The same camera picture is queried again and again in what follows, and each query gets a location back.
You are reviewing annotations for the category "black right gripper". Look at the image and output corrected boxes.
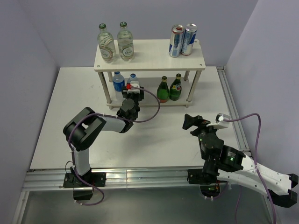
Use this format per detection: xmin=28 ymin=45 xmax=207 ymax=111
xmin=182 ymin=113 xmax=221 ymax=142

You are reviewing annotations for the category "Pocari Sweat plastic bottle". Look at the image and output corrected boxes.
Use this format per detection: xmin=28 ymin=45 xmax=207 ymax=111
xmin=127 ymin=73 xmax=140 ymax=84
xmin=113 ymin=71 xmax=125 ymax=100

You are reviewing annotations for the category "green glass Perrier bottle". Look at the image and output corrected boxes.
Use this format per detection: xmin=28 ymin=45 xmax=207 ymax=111
xmin=157 ymin=76 xmax=169 ymax=103
xmin=169 ymin=73 xmax=182 ymax=101

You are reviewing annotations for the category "clear Chang soda water bottle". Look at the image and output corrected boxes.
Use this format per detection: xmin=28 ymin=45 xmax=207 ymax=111
xmin=117 ymin=21 xmax=134 ymax=61
xmin=97 ymin=23 xmax=116 ymax=63

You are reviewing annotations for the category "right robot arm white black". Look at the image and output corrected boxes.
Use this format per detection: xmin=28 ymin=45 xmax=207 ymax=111
xmin=183 ymin=113 xmax=299 ymax=208

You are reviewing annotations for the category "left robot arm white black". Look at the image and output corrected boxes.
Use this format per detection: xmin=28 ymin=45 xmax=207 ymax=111
xmin=63 ymin=84 xmax=144 ymax=186

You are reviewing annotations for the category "white two-tier wooden shelf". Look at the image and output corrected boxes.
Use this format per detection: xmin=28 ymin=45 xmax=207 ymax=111
xmin=94 ymin=39 xmax=206 ymax=109

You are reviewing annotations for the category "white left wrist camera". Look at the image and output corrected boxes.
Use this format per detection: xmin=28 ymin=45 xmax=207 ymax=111
xmin=126 ymin=81 xmax=140 ymax=94

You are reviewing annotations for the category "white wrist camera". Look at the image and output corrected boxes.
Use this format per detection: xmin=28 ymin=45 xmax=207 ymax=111
xmin=206 ymin=113 xmax=230 ymax=129
xmin=126 ymin=81 xmax=140 ymax=94

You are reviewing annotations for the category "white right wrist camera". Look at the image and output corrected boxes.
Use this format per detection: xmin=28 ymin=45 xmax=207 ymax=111
xmin=206 ymin=113 xmax=230 ymax=129

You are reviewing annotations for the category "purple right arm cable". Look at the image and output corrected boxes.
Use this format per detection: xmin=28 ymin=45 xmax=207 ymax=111
xmin=209 ymin=113 xmax=278 ymax=224

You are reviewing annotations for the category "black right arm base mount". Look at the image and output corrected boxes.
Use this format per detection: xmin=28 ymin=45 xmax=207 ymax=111
xmin=187 ymin=168 xmax=221 ymax=197

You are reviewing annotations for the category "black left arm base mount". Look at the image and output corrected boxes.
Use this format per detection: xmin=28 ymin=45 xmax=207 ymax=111
xmin=63 ymin=171 xmax=106 ymax=201

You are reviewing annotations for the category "aluminium extrusion frame rail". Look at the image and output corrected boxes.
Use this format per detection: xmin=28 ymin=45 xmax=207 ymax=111
xmin=13 ymin=67 xmax=270 ymax=224

